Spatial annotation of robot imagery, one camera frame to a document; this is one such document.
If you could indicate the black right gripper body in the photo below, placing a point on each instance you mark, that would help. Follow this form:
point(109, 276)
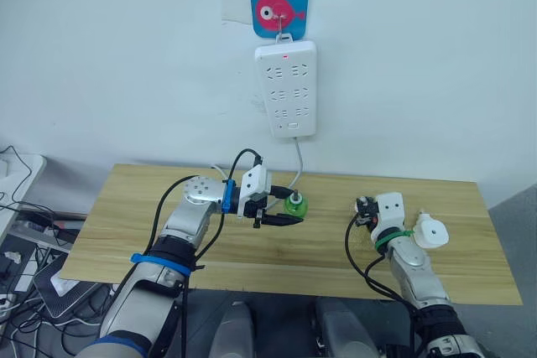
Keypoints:
point(366, 209)

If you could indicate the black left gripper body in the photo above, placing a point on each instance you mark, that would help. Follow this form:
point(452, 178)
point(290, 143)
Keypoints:
point(251, 208)

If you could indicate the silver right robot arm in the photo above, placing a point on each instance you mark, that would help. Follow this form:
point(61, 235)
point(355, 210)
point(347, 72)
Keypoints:
point(415, 268)

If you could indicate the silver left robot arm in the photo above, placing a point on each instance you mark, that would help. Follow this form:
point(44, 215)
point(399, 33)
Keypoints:
point(184, 224)

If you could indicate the green repellent liquid bottle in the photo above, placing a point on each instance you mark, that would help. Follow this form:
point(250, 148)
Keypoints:
point(298, 207)

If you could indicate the white mosquito repellent heater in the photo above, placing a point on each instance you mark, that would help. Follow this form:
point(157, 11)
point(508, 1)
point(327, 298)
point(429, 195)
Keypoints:
point(432, 234)

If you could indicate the blue left wrist clamp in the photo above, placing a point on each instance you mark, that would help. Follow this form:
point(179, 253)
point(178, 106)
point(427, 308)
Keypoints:
point(227, 198)

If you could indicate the white power strip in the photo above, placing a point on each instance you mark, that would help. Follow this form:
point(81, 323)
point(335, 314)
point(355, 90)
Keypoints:
point(289, 94)

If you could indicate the dark rounded grey shape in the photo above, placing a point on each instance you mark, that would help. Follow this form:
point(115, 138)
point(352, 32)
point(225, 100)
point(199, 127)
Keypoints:
point(344, 328)
point(233, 330)

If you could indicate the white side desk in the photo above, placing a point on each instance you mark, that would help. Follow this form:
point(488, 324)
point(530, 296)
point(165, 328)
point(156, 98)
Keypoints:
point(25, 177)

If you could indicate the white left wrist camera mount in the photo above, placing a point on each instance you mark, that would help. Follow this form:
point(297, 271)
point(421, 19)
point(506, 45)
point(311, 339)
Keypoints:
point(255, 185)

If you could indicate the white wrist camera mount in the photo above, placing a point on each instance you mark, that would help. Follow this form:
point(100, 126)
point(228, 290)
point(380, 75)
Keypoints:
point(389, 211)
point(255, 185)

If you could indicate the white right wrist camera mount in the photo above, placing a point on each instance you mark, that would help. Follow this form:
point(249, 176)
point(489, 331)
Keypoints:
point(389, 211)

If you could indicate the metal wall hook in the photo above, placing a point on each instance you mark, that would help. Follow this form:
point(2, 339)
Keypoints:
point(279, 22)

